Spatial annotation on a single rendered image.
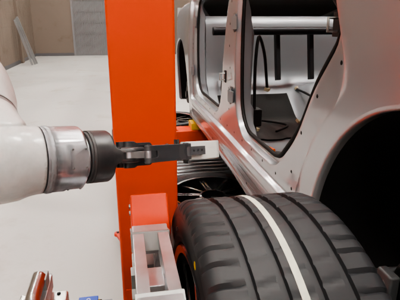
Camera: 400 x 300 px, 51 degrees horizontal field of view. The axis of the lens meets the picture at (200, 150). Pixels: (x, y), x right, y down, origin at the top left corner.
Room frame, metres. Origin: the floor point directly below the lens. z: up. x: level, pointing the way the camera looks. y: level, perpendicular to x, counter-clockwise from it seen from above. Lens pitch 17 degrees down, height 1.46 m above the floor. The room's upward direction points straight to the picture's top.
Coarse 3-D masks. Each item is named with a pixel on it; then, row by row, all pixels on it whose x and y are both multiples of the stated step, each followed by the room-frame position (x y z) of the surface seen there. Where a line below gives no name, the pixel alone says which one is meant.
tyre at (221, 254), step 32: (288, 192) 0.71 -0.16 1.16; (192, 224) 0.56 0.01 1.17; (224, 224) 0.55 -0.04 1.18; (256, 224) 0.56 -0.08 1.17; (288, 224) 0.56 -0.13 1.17; (320, 224) 0.55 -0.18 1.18; (192, 256) 0.53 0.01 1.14; (224, 256) 0.48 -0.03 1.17; (256, 256) 0.48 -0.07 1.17; (320, 256) 0.49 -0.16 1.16; (352, 256) 0.49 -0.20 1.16; (224, 288) 0.44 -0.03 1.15; (256, 288) 0.44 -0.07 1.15; (288, 288) 0.44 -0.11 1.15; (320, 288) 0.45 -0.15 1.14; (352, 288) 0.45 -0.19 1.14; (384, 288) 0.45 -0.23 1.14
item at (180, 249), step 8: (176, 248) 0.73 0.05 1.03; (184, 248) 0.63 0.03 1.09; (176, 256) 0.74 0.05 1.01; (184, 256) 0.73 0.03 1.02; (176, 264) 0.75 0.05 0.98; (184, 264) 0.76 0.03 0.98; (184, 272) 0.77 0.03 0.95; (192, 272) 0.54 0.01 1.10; (184, 280) 0.79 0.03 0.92; (192, 280) 0.73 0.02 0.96; (184, 288) 0.79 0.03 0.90; (192, 288) 0.72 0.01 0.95; (192, 296) 0.70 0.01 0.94
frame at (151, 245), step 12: (132, 228) 0.65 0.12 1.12; (144, 228) 0.65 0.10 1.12; (156, 228) 0.65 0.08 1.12; (132, 240) 0.62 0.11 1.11; (144, 240) 0.62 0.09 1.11; (156, 240) 0.63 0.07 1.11; (168, 240) 0.60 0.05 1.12; (132, 252) 0.61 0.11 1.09; (144, 252) 0.57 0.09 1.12; (156, 252) 0.63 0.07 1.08; (168, 252) 0.57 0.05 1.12; (132, 264) 0.77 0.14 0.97; (144, 264) 0.53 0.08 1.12; (156, 264) 0.73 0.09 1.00; (168, 264) 0.53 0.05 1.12; (144, 276) 0.50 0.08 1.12; (168, 276) 0.50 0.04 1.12; (144, 288) 0.48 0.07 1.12; (168, 288) 0.48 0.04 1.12; (180, 288) 0.48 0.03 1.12
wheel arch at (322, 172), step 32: (352, 128) 0.90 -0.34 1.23; (384, 128) 0.92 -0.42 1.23; (352, 160) 1.01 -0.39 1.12; (384, 160) 1.03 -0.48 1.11; (320, 192) 1.05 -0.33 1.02; (352, 192) 1.07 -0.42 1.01; (384, 192) 1.09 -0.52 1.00; (352, 224) 1.10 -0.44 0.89; (384, 224) 1.12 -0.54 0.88; (384, 256) 1.11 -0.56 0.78
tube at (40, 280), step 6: (132, 270) 0.57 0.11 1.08; (36, 276) 0.66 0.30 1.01; (42, 276) 0.67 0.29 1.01; (48, 276) 0.69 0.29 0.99; (132, 276) 0.56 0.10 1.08; (30, 282) 0.65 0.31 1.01; (36, 282) 0.65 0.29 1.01; (42, 282) 0.66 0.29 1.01; (48, 282) 0.68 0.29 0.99; (132, 282) 0.56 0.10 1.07; (30, 288) 0.63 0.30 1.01; (36, 288) 0.63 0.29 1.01; (42, 288) 0.64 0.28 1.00; (132, 288) 0.56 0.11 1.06; (30, 294) 0.61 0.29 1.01; (36, 294) 0.61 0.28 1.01
